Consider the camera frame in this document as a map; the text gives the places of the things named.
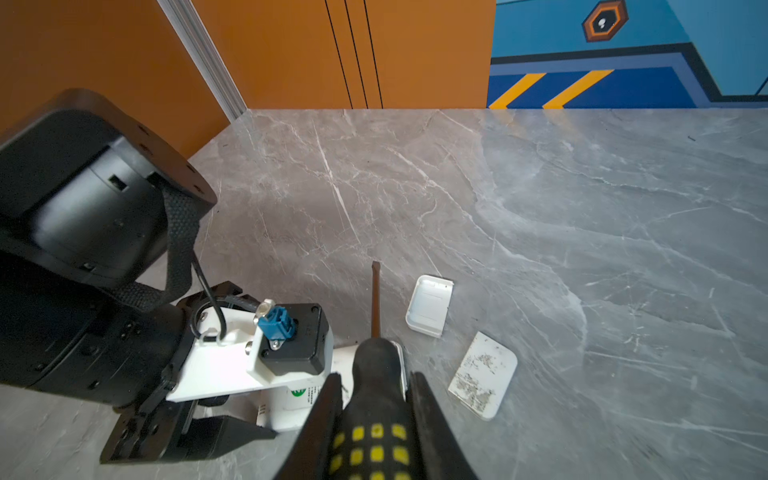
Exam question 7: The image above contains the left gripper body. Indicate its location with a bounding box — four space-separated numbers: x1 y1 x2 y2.
98 282 248 464

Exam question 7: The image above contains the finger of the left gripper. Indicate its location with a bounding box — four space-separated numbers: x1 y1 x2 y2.
181 416 277 461

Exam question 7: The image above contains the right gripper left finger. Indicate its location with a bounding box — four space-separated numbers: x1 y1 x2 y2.
273 373 343 480

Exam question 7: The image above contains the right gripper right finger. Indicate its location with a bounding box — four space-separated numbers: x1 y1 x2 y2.
406 372 478 480

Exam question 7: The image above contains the black yellow screwdriver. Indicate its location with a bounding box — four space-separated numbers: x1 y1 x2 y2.
327 261 420 479

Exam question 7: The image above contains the white battery cover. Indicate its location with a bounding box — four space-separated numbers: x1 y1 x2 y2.
448 332 518 421
405 275 454 338

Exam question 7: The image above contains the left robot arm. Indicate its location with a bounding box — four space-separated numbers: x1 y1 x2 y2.
1 88 275 464

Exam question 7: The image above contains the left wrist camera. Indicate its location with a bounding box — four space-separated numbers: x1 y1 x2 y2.
166 302 333 403

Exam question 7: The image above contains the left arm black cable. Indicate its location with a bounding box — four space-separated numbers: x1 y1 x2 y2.
188 251 229 344

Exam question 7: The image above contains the left aluminium corner post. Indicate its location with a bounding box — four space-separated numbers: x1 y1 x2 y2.
157 0 248 123

